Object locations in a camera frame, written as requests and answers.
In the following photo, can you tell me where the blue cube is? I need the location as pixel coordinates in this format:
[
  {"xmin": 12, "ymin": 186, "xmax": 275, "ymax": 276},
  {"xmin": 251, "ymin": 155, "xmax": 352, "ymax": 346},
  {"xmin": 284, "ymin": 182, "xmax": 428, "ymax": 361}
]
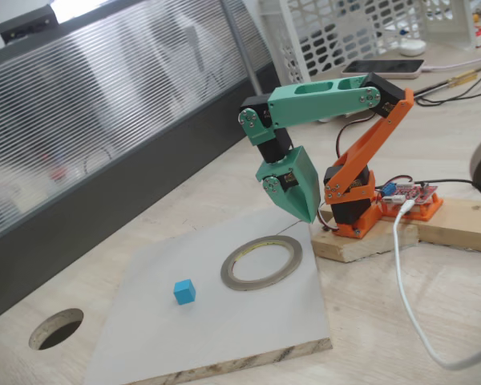
[{"xmin": 172, "ymin": 279, "xmax": 196, "ymax": 306}]

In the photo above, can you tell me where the wooden base block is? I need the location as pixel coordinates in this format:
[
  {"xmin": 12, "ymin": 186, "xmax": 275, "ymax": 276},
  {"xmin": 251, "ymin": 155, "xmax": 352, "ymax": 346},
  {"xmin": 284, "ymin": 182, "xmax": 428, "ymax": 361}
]
[{"xmin": 310, "ymin": 202, "xmax": 421, "ymax": 264}]

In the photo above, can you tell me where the red controller board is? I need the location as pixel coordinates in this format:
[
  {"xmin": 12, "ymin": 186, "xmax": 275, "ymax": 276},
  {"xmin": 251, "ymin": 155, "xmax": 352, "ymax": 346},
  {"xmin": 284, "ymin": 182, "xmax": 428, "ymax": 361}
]
[{"xmin": 380, "ymin": 180, "xmax": 440, "ymax": 206}]

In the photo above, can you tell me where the white plastic lattice basket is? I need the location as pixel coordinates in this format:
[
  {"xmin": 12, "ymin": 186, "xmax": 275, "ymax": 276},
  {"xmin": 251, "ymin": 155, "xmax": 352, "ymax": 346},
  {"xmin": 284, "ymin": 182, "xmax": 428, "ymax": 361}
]
[{"xmin": 258, "ymin": 0, "xmax": 478, "ymax": 124}]

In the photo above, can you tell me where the smartphone with pink case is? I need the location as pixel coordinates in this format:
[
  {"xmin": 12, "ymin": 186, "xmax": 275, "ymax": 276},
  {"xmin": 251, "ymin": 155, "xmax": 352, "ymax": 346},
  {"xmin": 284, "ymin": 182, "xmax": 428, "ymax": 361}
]
[{"xmin": 340, "ymin": 59, "xmax": 426, "ymax": 80}]

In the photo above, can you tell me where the long wooden plank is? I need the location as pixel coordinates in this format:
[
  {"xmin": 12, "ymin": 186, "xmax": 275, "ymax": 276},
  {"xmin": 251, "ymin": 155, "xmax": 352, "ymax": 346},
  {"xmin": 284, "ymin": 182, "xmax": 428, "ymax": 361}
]
[{"xmin": 380, "ymin": 195, "xmax": 481, "ymax": 254}]

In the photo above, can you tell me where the brown cardboard sheet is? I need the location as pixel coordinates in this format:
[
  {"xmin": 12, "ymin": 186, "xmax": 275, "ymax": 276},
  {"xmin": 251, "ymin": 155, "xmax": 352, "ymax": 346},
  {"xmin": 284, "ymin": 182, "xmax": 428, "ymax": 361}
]
[{"xmin": 314, "ymin": 39, "xmax": 481, "ymax": 106}]

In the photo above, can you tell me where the white earbuds case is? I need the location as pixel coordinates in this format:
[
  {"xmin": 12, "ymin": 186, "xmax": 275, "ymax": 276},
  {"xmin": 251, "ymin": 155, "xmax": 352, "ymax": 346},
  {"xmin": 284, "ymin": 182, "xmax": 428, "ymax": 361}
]
[{"xmin": 398, "ymin": 38, "xmax": 427, "ymax": 57}]

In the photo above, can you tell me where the white-topped plywood board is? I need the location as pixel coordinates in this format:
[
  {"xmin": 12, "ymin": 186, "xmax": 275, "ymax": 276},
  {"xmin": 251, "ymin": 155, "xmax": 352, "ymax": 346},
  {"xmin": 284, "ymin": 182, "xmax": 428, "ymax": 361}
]
[{"xmin": 83, "ymin": 198, "xmax": 333, "ymax": 385}]

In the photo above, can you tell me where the frosted glass desk partition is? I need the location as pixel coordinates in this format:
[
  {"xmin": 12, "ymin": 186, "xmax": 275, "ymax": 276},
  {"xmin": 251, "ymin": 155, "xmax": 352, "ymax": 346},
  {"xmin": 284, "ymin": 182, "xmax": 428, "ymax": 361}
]
[{"xmin": 0, "ymin": 0, "xmax": 284, "ymax": 328}]

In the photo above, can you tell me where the black box device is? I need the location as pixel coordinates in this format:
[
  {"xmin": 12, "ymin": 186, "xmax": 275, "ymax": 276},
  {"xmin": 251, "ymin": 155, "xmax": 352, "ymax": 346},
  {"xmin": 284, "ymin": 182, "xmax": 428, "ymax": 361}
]
[{"xmin": 0, "ymin": 4, "xmax": 57, "ymax": 44}]

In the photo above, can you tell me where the red white black servo wire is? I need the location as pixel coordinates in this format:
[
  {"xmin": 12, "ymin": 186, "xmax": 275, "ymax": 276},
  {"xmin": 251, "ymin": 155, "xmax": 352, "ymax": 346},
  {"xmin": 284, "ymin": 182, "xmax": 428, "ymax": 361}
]
[
  {"xmin": 315, "ymin": 203, "xmax": 342, "ymax": 234},
  {"xmin": 336, "ymin": 114, "xmax": 372, "ymax": 161}
]

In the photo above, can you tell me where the grey ring of tape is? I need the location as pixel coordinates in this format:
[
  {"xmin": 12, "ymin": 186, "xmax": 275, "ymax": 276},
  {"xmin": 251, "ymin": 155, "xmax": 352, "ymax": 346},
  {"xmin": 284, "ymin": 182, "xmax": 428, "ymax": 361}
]
[{"xmin": 220, "ymin": 235, "xmax": 304, "ymax": 292}]

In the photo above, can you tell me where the white USB cable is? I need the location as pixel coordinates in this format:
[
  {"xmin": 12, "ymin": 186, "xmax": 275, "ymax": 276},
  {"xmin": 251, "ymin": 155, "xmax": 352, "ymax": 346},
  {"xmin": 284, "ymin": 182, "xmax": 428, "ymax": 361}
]
[{"xmin": 391, "ymin": 200, "xmax": 481, "ymax": 371}]

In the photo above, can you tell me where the orange board mount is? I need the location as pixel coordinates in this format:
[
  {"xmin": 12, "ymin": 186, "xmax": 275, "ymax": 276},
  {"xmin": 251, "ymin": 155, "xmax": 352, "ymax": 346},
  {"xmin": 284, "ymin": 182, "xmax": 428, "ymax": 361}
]
[{"xmin": 378, "ymin": 192, "xmax": 445, "ymax": 222}]

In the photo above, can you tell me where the thin black cable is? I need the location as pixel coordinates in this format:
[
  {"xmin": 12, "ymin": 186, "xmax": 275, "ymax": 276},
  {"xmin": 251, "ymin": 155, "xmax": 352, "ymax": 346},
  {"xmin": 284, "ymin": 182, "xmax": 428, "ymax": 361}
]
[{"xmin": 414, "ymin": 66, "xmax": 481, "ymax": 107}]

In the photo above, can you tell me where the pale pink charging cable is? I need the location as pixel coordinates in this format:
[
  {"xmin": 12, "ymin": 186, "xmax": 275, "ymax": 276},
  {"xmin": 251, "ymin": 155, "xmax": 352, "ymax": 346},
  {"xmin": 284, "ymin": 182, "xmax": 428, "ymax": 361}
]
[{"xmin": 422, "ymin": 54, "xmax": 481, "ymax": 73}]

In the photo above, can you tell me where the yellow-handled screwdriver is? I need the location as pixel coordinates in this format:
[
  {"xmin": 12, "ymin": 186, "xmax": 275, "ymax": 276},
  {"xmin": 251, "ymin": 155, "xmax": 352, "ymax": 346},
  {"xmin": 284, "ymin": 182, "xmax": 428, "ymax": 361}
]
[{"xmin": 414, "ymin": 70, "xmax": 478, "ymax": 97}]

